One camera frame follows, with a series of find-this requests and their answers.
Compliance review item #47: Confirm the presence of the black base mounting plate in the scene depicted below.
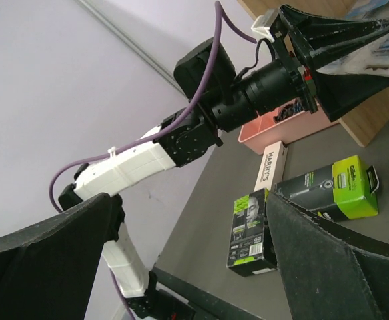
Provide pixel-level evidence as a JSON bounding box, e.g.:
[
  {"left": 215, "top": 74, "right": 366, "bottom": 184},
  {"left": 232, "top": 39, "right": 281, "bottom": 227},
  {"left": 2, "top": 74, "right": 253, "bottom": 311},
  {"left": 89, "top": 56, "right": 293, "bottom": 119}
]
[{"left": 127, "top": 267, "right": 259, "bottom": 319}]

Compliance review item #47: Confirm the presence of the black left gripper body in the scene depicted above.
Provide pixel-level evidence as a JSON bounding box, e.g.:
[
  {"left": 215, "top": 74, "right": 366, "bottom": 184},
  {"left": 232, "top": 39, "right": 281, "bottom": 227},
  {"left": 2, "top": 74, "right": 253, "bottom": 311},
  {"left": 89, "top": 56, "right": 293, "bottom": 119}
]
[{"left": 210, "top": 13, "right": 318, "bottom": 132}]

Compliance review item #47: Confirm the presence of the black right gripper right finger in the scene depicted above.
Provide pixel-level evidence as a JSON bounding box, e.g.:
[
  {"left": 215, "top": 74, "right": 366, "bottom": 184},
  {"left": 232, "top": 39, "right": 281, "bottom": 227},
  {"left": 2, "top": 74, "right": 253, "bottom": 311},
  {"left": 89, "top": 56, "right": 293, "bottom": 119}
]
[{"left": 266, "top": 193, "right": 389, "bottom": 319}]

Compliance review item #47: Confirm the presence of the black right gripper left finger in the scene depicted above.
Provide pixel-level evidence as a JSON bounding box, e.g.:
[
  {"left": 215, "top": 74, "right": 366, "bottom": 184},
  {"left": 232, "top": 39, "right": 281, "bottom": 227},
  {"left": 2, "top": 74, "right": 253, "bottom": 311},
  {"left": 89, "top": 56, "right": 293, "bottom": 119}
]
[{"left": 0, "top": 194, "right": 111, "bottom": 319}]

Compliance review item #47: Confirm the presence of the light wooden two-tier shelf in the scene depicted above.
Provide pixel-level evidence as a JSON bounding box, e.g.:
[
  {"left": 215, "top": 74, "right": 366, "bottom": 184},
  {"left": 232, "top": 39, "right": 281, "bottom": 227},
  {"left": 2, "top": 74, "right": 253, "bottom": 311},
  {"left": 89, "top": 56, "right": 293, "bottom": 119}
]
[{"left": 238, "top": 1, "right": 389, "bottom": 147}]

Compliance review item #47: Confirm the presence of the pink divided organizer tray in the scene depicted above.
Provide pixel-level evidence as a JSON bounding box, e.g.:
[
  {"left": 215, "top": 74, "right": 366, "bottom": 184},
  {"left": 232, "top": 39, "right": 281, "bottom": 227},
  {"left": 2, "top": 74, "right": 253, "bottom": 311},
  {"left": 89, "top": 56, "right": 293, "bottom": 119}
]
[{"left": 238, "top": 99, "right": 338, "bottom": 155}]

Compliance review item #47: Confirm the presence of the white Harry's razor box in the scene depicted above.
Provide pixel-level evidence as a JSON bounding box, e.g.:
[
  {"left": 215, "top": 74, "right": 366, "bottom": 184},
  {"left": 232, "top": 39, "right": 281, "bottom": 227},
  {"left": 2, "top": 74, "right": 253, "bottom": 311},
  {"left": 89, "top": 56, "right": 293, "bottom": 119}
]
[{"left": 254, "top": 141, "right": 287, "bottom": 191}]

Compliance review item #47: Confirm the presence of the black green Gillette razor box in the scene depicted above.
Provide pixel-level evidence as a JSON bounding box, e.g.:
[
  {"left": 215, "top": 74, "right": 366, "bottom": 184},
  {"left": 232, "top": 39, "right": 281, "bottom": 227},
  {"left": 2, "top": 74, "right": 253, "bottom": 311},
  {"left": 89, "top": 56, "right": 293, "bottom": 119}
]
[{"left": 274, "top": 155, "right": 380, "bottom": 222}]

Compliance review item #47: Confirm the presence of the black green face-print razor box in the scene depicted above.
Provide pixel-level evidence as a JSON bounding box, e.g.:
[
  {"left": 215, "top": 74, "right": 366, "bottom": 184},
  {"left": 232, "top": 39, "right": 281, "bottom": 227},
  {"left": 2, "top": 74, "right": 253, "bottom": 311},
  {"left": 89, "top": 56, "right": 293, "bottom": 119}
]
[{"left": 226, "top": 189, "right": 278, "bottom": 277}]

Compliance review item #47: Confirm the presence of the dark rolled tie in tray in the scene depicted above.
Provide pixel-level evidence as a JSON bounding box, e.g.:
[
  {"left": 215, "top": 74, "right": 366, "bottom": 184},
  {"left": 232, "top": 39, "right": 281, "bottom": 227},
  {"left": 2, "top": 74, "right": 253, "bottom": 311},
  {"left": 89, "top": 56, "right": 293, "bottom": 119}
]
[{"left": 273, "top": 99, "right": 303, "bottom": 123}]

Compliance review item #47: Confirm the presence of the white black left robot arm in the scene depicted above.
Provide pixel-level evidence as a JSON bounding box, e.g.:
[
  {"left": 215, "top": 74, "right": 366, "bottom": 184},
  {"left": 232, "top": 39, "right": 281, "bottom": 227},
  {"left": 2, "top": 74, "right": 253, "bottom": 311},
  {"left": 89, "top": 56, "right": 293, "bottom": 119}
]
[{"left": 51, "top": 2, "right": 389, "bottom": 319}]

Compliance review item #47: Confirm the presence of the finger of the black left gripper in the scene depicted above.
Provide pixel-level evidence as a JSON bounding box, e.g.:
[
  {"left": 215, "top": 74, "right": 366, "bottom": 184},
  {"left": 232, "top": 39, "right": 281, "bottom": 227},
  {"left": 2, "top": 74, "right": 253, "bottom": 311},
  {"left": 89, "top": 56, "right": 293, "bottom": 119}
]
[
  {"left": 312, "top": 71, "right": 389, "bottom": 122},
  {"left": 279, "top": 5, "right": 389, "bottom": 62}
]

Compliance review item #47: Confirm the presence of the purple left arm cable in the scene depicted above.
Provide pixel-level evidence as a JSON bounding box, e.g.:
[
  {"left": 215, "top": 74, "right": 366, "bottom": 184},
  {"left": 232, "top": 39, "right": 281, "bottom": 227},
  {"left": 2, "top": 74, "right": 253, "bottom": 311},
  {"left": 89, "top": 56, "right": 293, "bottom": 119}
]
[{"left": 49, "top": 0, "right": 258, "bottom": 214}]

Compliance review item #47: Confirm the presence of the blue white razor blister pack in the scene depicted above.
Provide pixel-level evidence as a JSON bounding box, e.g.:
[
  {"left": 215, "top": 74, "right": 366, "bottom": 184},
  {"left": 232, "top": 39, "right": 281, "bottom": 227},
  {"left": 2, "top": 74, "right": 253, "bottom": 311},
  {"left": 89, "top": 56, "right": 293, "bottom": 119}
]
[{"left": 345, "top": 0, "right": 389, "bottom": 19}]

